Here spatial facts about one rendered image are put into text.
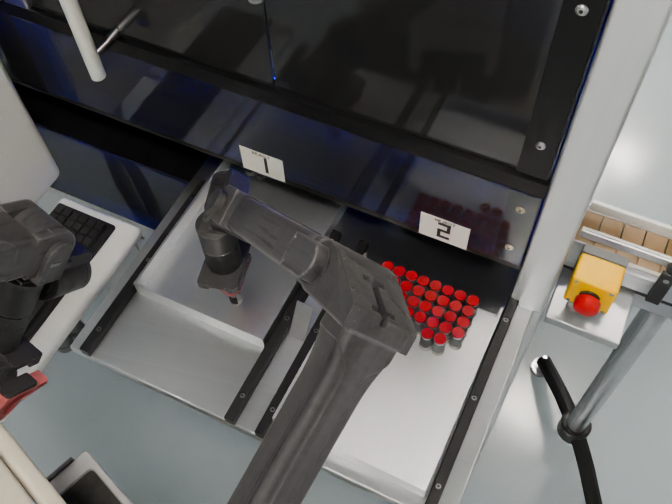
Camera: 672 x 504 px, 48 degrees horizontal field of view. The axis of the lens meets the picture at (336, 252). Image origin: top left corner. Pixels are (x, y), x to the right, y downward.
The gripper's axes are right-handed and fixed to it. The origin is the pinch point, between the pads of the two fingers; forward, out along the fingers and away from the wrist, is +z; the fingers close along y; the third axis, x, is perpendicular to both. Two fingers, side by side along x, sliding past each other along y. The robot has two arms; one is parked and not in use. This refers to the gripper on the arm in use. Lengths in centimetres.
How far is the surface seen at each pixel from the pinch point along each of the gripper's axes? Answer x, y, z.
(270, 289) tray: -5.4, 3.4, 4.6
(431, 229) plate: -31.9, 12.5, -8.5
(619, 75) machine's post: -50, 8, -51
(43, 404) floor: 71, 1, 93
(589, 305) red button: -58, 3, -9
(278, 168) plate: -4.2, 19.5, -9.8
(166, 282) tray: 13.5, 1.3, 4.6
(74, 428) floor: 59, -4, 93
